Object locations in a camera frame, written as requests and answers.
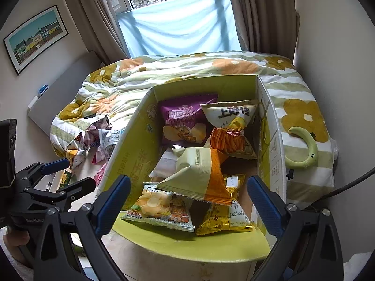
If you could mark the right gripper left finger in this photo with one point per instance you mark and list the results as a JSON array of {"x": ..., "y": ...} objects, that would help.
[{"x": 56, "y": 258}]

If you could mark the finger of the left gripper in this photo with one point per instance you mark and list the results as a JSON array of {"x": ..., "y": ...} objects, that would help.
[
  {"x": 64, "y": 197},
  {"x": 34, "y": 173}
]

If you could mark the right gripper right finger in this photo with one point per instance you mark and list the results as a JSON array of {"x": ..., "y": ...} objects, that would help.
[{"x": 307, "y": 246}]

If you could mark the pink snack bag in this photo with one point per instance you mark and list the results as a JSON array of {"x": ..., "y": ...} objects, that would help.
[{"x": 99, "y": 174}]

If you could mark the yellow orange triangular bag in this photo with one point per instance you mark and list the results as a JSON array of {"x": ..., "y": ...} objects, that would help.
[{"x": 75, "y": 157}]

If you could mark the silver corn chip bag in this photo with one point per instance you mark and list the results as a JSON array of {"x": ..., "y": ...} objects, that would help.
[{"x": 160, "y": 208}]

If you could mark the dark purple silver bag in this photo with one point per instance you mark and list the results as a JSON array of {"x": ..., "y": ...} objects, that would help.
[{"x": 91, "y": 137}]

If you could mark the silver teal snack bag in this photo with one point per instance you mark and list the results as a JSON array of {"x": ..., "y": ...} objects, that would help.
[{"x": 108, "y": 140}]

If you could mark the yellow gold snack bag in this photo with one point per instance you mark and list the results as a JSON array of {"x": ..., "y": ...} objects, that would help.
[{"x": 222, "y": 218}]

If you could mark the green orange snack bag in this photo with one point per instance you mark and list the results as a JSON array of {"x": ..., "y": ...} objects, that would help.
[{"x": 198, "y": 175}]

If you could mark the white orange cheese stick bag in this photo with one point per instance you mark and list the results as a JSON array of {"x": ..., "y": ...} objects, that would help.
[{"x": 229, "y": 120}]

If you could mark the purple chip bag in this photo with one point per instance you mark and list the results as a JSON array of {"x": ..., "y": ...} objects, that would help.
[{"x": 185, "y": 123}]

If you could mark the person left hand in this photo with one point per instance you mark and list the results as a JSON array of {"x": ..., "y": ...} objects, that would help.
[{"x": 13, "y": 240}]

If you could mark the dark green snack packet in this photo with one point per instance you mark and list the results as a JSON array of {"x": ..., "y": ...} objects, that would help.
[{"x": 65, "y": 179}]

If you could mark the floral white tablecloth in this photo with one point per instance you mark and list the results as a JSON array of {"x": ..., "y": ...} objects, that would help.
[{"x": 68, "y": 218}]

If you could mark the white cloth on floor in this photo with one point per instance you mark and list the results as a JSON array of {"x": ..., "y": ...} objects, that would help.
[{"x": 354, "y": 265}]

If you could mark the pink white small bag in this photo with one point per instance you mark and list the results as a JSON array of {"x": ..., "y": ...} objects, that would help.
[{"x": 102, "y": 154}]

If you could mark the blue white object on headboard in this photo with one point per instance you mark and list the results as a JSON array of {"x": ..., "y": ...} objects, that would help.
[{"x": 40, "y": 92}]

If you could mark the grey headboard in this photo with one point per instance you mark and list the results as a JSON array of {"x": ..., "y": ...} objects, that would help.
[{"x": 62, "y": 91}]

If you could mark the floral striped duvet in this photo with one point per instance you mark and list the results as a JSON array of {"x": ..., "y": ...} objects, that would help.
[{"x": 117, "y": 89}]

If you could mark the green moon plush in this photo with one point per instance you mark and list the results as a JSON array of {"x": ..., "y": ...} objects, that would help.
[{"x": 308, "y": 158}]

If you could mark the framed city picture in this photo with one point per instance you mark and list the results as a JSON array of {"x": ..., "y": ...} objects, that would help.
[{"x": 33, "y": 37}]

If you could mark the left brown curtain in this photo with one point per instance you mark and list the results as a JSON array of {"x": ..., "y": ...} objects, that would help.
[{"x": 99, "y": 29}]

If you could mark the brown curtain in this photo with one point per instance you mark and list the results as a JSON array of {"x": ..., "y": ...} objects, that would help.
[
  {"x": 99, "y": 29},
  {"x": 267, "y": 26}
]

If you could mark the blue window cloth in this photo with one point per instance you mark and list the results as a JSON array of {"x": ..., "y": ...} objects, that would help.
[{"x": 180, "y": 27}]

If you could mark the right brown curtain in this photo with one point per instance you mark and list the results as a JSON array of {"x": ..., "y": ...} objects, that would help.
[{"x": 267, "y": 26}]

